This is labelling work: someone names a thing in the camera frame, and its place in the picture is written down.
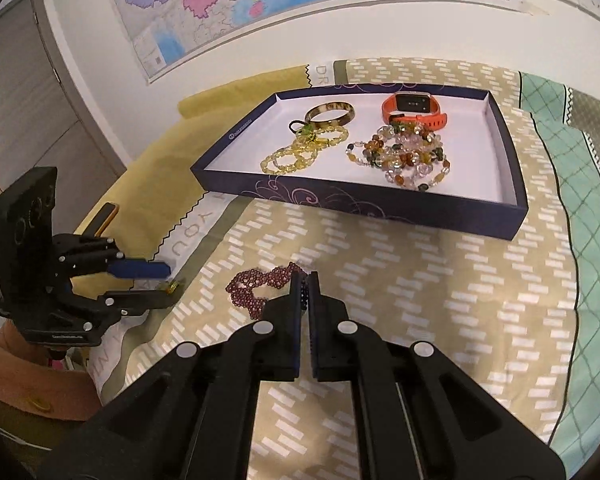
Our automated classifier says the beige patterned blanket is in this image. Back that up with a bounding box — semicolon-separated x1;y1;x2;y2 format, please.
87;57;581;480

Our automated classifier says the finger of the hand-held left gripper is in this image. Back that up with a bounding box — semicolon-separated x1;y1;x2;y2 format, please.
72;281;182;318
55;235;172;282

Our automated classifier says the person's left forearm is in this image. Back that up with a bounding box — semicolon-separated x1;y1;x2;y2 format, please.
0;330;101;421

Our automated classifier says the dark purple bead bracelet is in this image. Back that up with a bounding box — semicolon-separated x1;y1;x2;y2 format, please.
225;261;311;321

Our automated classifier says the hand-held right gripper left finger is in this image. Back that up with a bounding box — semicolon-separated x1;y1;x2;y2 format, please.
40;270;306;480

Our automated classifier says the tortoiseshell bangle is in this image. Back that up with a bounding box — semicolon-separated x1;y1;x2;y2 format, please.
304;101;356;133

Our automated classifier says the grey wardrobe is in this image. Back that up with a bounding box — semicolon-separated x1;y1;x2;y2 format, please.
0;0;133;211

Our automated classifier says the orange smartwatch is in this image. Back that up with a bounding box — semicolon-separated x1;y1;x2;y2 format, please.
381;92;448;131

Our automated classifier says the clear crystal bracelet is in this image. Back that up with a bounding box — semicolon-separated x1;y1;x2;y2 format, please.
377;122;431;147

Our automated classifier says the teal and grey quilt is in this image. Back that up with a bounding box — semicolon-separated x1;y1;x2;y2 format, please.
520;72;600;461

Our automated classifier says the dark phone with orange edge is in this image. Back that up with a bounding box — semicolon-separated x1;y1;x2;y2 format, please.
77;202;120;238

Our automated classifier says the yellow bead bracelet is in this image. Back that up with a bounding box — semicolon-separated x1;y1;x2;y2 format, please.
259;125;351;177

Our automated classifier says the navy box tray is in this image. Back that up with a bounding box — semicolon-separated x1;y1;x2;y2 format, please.
190;87;530;242

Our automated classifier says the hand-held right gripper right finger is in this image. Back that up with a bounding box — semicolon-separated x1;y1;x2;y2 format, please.
307;270;566;480

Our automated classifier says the amber brown bead bracelet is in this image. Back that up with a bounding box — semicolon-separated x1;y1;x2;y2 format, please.
385;155;453;193

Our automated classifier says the multicoloured bead bracelet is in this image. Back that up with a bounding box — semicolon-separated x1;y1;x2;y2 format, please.
346;137;446;171

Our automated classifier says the green bead black hair tie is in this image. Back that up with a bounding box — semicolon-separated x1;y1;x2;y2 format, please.
288;120;326;146

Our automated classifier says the yellow blanket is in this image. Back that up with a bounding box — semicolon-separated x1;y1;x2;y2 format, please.
72;65;311;301

